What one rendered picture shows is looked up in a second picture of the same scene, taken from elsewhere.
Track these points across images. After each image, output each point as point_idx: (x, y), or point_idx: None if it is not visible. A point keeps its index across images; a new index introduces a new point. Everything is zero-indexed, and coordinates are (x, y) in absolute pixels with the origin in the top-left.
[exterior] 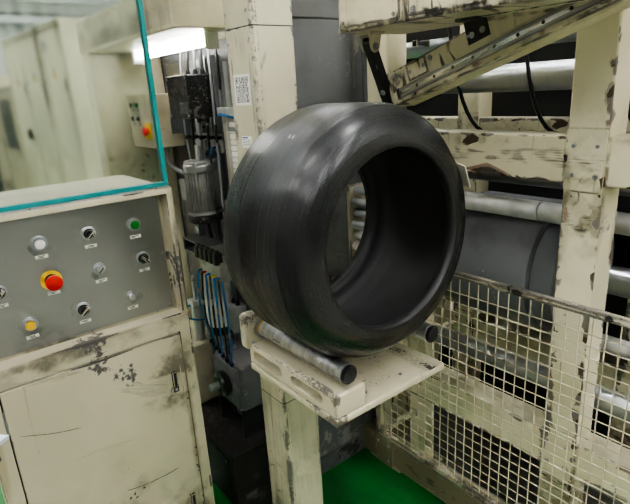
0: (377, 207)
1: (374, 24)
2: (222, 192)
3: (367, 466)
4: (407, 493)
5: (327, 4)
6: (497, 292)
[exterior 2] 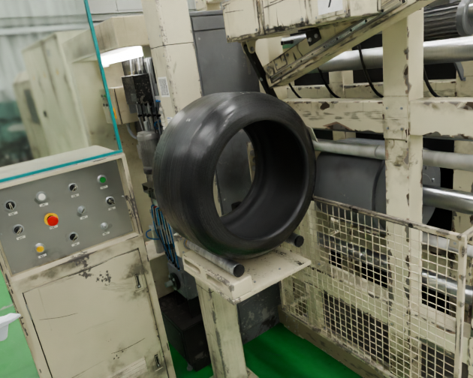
0: (262, 157)
1: (246, 37)
2: None
3: (281, 334)
4: (307, 352)
5: None
6: None
